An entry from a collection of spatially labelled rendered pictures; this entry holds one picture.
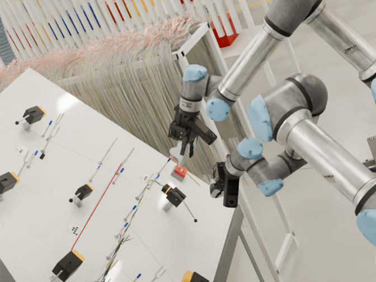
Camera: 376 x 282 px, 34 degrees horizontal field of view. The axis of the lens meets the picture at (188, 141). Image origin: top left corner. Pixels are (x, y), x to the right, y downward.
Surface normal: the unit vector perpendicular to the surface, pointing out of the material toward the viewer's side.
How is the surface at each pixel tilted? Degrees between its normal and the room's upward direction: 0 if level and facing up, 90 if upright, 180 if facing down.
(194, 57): 90
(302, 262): 0
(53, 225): 54
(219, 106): 90
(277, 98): 29
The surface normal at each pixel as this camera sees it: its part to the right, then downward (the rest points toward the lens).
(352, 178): -0.50, -0.30
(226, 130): -0.40, 0.54
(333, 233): -0.38, -0.83
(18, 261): 0.50, -0.66
